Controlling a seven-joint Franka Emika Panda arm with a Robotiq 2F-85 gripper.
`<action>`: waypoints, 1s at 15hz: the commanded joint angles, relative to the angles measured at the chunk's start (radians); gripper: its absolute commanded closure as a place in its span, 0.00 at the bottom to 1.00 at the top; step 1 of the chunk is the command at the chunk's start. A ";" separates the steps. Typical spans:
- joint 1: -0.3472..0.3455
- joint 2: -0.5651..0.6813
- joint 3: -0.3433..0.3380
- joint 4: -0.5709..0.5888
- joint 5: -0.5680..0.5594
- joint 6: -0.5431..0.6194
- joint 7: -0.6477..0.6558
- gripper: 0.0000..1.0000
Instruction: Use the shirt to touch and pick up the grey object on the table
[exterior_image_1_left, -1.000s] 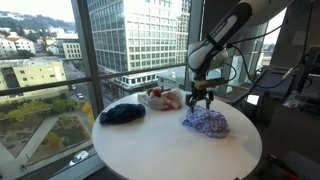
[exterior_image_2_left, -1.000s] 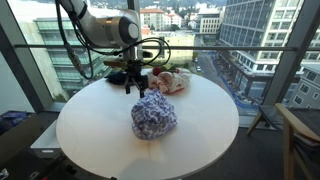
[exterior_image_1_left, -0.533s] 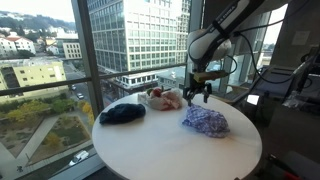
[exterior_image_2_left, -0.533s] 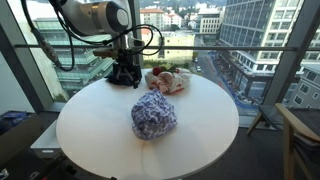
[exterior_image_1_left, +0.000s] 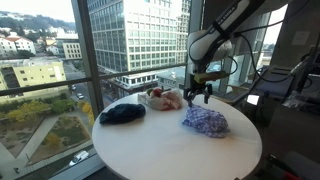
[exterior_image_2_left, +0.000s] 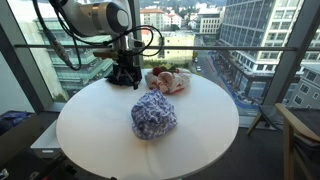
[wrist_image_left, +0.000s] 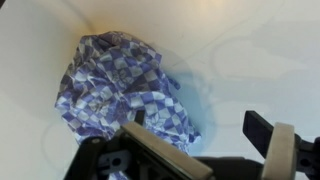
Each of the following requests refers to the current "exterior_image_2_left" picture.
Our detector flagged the green toy leaves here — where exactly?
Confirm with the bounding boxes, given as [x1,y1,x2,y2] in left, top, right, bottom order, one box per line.
[161,65,178,74]

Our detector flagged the blue fabric in box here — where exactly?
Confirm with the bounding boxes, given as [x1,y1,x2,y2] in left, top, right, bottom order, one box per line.
[0,111,31,134]

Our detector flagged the black chair cushion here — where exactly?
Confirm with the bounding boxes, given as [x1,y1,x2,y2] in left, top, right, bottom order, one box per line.
[288,107,320,154]

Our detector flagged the red toy strawberry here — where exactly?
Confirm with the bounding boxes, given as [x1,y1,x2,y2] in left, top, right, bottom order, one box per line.
[152,66,163,77]

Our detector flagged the wooden camera mount block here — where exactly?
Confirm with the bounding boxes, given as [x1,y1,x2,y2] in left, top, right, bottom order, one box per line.
[92,48,120,61]

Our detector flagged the brown cardboard box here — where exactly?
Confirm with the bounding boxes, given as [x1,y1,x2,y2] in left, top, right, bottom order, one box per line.
[0,111,42,168]

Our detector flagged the black cable with grey connector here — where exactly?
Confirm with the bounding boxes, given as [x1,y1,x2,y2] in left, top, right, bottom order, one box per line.
[31,0,83,72]

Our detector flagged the white cloth with red print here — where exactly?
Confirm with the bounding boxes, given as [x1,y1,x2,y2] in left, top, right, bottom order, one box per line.
[144,69,192,95]

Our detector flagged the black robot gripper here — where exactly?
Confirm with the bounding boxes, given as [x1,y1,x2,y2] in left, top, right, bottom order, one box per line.
[112,62,143,91]

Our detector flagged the purple checkered floral shirt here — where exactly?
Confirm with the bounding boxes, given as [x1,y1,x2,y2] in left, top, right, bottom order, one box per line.
[130,87,179,141]

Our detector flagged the wooden chair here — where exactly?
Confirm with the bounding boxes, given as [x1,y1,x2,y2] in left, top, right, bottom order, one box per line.
[246,102,320,180]

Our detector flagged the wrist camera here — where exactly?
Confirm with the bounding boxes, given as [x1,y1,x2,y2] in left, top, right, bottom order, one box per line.
[126,37,145,50]

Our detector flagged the white plastic storage bin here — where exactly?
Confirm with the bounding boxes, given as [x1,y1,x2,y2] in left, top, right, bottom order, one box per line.
[29,119,63,160]

